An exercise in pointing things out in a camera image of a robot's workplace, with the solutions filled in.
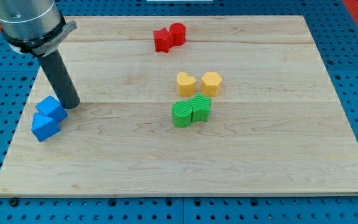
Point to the yellow heart block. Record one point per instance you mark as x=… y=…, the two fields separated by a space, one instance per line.
x=186 y=85

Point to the wooden board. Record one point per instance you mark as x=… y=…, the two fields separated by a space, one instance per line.
x=276 y=128

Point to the red cylinder block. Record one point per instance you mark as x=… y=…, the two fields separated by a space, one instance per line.
x=179 y=33

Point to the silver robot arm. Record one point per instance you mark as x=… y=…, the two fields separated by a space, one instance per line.
x=34 y=26

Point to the yellow hexagon block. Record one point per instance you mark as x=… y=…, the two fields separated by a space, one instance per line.
x=211 y=84

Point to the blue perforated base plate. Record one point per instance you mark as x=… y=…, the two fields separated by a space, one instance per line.
x=334 y=27

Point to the green cylinder block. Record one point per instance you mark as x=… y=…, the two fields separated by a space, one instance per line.
x=181 y=114

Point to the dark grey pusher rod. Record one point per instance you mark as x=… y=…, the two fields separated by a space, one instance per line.
x=59 y=78

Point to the green star block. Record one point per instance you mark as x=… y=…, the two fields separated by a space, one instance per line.
x=201 y=106

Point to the blue triangle block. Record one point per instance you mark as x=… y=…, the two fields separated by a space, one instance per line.
x=44 y=127

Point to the blue cube block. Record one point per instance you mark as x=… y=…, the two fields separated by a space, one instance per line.
x=52 y=108

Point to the red star block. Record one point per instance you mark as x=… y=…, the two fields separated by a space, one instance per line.
x=163 y=40

